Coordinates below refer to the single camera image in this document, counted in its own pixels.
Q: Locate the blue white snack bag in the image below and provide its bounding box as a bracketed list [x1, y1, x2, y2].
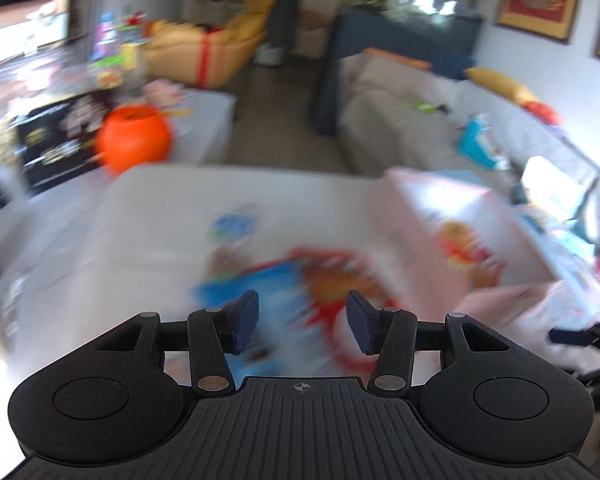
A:
[193, 263, 329, 384]

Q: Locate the large red snack bag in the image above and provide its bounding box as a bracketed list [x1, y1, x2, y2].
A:
[287, 246, 399, 379]

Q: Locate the pink storage box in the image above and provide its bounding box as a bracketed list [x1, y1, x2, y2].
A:
[369, 167, 581, 331]

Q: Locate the round bread snack packet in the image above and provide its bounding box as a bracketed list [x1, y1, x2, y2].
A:
[434, 220, 505, 289]

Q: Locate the white table cloth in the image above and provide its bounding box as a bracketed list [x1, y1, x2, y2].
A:
[9, 162, 397, 386]

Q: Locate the orange pumpkin bowl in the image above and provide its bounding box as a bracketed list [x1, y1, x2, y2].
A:
[95, 105, 173, 176]

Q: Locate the beige sofa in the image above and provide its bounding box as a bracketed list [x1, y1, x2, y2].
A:
[337, 52, 600, 250]

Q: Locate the black plum snack bag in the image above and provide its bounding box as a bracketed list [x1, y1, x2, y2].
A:
[14, 90, 114, 195]

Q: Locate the yellow beanbag with red ribbon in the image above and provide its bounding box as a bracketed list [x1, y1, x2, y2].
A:
[145, 0, 276, 90]

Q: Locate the dark blue cabinet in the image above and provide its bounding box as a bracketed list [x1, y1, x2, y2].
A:
[308, 6, 486, 137]

